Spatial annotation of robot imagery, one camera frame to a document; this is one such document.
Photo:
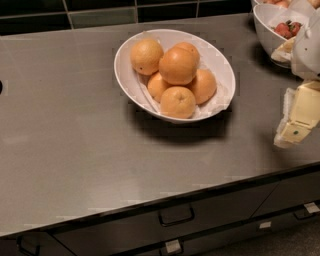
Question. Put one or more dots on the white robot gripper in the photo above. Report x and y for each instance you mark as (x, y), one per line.
(308, 55)

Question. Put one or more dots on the orange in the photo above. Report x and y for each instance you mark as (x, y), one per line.
(203, 86)
(178, 66)
(145, 55)
(178, 102)
(156, 86)
(190, 48)

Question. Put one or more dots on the white bowl with strawberries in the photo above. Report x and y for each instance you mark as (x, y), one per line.
(268, 16)

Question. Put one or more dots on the white oval bowl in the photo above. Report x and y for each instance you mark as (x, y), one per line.
(210, 58)

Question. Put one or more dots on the white bowl at top edge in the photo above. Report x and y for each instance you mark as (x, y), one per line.
(284, 3)

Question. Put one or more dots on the dark right drawer front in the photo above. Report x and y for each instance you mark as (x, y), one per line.
(292, 192)

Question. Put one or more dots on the dark drawer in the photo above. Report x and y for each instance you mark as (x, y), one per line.
(129, 233)
(292, 192)

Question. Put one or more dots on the red strawberries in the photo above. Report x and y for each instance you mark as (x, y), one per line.
(288, 29)

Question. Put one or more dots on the white label at right drawer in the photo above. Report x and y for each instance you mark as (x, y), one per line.
(312, 208)

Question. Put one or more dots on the dark middle drawer front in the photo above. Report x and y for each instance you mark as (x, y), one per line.
(129, 233)

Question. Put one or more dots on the small white label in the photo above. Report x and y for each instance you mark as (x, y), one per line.
(265, 225)

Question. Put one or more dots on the white label on lower drawer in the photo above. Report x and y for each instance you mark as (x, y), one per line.
(173, 247)

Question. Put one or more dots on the dark object at left edge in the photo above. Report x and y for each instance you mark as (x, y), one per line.
(1, 87)

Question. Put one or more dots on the black right drawer handle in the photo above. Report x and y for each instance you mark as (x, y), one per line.
(305, 214)

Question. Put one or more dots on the black drawer handle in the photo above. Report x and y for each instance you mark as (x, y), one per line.
(28, 245)
(305, 214)
(175, 215)

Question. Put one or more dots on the black middle drawer handle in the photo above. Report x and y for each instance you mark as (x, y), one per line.
(175, 215)

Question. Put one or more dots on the black left drawer handle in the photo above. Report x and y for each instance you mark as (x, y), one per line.
(28, 245)

